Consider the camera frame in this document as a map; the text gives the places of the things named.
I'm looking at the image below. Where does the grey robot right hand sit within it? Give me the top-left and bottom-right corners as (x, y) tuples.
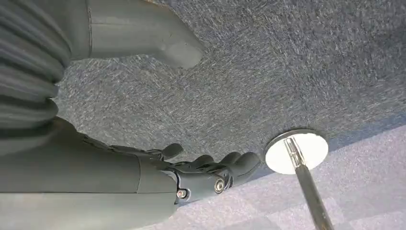
(0, 0), (261, 230)

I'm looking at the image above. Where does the chrome stanchion post with base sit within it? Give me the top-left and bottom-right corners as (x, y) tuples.
(264, 128), (336, 230)

